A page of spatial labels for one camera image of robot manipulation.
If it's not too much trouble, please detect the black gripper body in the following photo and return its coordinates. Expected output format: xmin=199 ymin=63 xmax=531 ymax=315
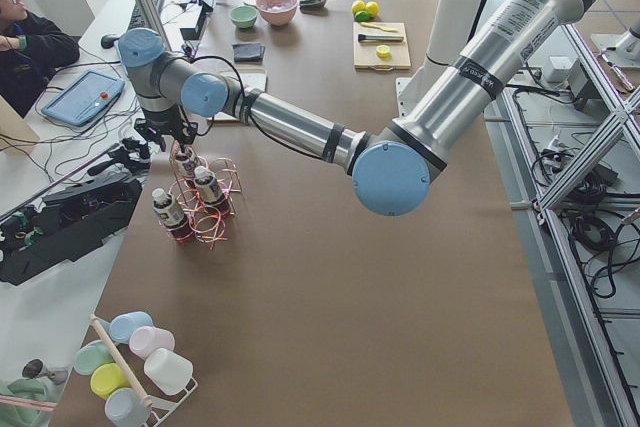
xmin=134 ymin=118 xmax=197 ymax=151

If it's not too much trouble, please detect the tea bottle taken out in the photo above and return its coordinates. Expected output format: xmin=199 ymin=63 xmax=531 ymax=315
xmin=174 ymin=146 xmax=196 ymax=181

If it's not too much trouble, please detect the copper wire bottle basket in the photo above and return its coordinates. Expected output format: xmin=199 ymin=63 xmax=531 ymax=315
xmin=159 ymin=141 xmax=242 ymax=250

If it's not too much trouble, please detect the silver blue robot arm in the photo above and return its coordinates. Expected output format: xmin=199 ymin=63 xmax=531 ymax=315
xmin=118 ymin=0 xmax=595 ymax=216

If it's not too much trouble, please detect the tea bottle middle basket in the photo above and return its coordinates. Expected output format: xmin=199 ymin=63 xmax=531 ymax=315
xmin=194 ymin=166 xmax=231 ymax=218

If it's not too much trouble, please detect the tea bottle front left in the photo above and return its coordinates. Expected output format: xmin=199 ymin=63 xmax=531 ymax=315
xmin=152 ymin=188 xmax=194 ymax=244

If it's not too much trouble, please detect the blue teach pendant tablet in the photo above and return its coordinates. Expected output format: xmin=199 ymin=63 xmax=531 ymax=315
xmin=42 ymin=70 xmax=125 ymax=127

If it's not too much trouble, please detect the folded grey cloth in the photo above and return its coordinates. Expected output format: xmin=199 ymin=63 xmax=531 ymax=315
xmin=232 ymin=42 xmax=266 ymax=63

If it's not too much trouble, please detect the black computer mouse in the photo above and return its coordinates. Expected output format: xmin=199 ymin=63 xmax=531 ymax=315
xmin=100 ymin=34 xmax=120 ymax=50

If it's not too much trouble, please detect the black computer keyboard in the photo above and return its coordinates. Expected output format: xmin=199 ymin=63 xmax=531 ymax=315
xmin=125 ymin=0 xmax=166 ymax=31

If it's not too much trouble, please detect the green ceramic bowl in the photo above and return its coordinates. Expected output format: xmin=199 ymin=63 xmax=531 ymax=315
xmin=229 ymin=5 xmax=258 ymax=29

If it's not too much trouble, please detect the black equipment case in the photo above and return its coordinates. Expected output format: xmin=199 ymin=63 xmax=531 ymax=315
xmin=1 ymin=173 xmax=142 ymax=285

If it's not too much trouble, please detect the pink bowl with ice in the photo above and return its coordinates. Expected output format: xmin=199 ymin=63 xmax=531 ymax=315
xmin=256 ymin=0 xmax=299 ymax=27

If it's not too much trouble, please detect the seated person dark jacket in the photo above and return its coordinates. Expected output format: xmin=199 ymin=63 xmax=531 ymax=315
xmin=1 ymin=0 xmax=80 ymax=117

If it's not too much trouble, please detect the steel muddler black tip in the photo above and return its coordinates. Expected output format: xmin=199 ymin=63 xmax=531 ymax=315
xmin=357 ymin=33 xmax=404 ymax=43

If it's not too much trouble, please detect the blue plastic cup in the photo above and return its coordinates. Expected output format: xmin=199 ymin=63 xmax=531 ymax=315
xmin=109 ymin=311 xmax=154 ymax=343

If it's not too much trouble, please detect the pink plastic cup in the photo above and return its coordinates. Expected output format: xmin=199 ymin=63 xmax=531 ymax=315
xmin=128 ymin=326 xmax=175 ymax=359

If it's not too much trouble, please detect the half lemon slice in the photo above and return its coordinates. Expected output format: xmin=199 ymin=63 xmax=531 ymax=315
xmin=375 ymin=45 xmax=391 ymax=59

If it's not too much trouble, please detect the yellow lemon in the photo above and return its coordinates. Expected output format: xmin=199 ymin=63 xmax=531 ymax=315
xmin=351 ymin=0 xmax=366 ymax=15

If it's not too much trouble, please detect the wooden cutting board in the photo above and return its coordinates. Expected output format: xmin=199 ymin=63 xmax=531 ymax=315
xmin=352 ymin=22 xmax=411 ymax=71

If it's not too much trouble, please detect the yellow plastic knife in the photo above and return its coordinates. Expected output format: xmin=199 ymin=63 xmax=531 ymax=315
xmin=360 ymin=22 xmax=399 ymax=32

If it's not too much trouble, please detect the green plastic cup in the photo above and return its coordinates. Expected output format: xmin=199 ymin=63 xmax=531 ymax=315
xmin=73 ymin=340 xmax=114 ymax=376

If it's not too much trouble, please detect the white plastic cup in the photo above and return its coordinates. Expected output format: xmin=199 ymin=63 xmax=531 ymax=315
xmin=144 ymin=348 xmax=194 ymax=395

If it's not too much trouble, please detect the yellow plastic cup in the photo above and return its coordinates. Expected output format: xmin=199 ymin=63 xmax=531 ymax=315
xmin=90 ymin=362 xmax=130 ymax=400

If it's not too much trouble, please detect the white cup rack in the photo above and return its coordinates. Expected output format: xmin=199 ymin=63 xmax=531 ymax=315
xmin=89 ymin=314 xmax=199 ymax=426

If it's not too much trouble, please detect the grey plastic cup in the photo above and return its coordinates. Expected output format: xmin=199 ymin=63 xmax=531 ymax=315
xmin=104 ymin=387 xmax=151 ymax=427

